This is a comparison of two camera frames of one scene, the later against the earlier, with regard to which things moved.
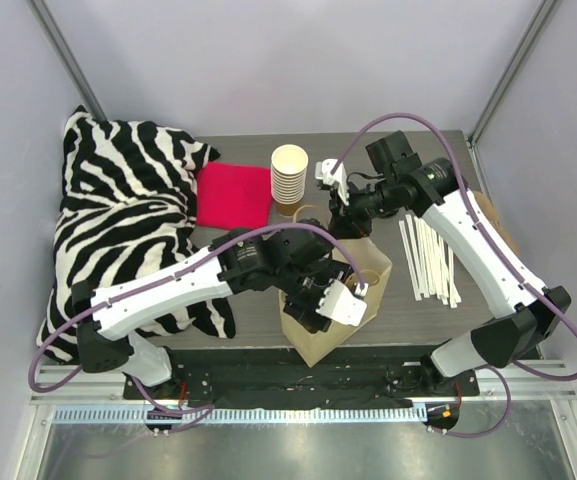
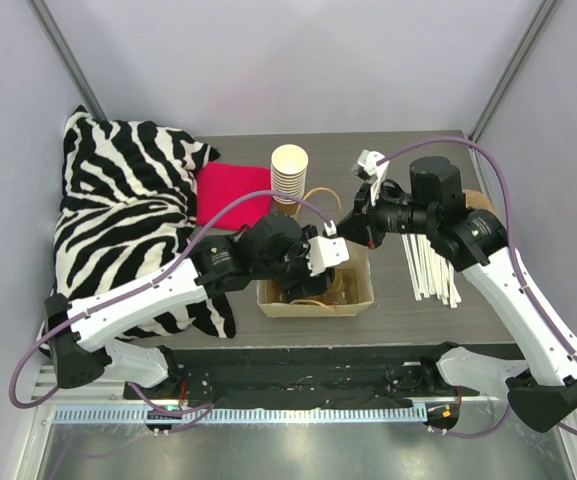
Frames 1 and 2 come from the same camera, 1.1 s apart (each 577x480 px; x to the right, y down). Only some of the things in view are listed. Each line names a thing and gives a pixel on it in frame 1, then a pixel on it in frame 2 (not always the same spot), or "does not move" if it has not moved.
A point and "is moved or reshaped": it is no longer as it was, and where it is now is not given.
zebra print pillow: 128,205 does not move
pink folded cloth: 232,197 does not move
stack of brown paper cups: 288,168 does not move
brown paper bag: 374,270 is moved or reshaped
